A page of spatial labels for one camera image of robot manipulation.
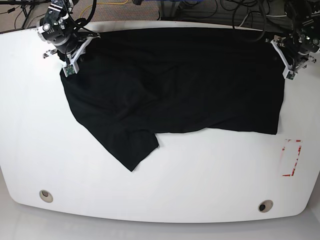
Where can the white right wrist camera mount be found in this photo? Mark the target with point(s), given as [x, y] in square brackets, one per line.
[69, 64]

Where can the black tripod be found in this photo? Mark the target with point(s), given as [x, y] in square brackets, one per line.
[17, 14]

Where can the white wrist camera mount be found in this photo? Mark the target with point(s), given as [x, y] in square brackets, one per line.
[288, 47]
[69, 64]

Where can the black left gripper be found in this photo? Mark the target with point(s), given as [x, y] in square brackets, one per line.
[300, 60]

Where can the table grommet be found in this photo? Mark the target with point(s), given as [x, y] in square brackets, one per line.
[265, 206]
[46, 196]

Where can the black T-shirt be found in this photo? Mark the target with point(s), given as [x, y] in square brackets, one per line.
[134, 84]

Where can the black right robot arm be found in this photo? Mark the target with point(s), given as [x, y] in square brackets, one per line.
[58, 27]

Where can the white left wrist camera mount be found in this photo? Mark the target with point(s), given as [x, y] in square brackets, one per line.
[288, 47]

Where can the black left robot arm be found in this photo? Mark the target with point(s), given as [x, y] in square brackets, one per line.
[300, 13]

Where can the red tape rectangle marker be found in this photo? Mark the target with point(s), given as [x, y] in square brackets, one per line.
[290, 156]

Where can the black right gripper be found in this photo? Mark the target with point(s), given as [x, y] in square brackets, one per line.
[67, 45]

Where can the left table grommet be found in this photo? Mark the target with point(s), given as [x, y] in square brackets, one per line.
[46, 196]

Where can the right table grommet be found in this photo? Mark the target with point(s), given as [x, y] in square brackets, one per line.
[265, 206]

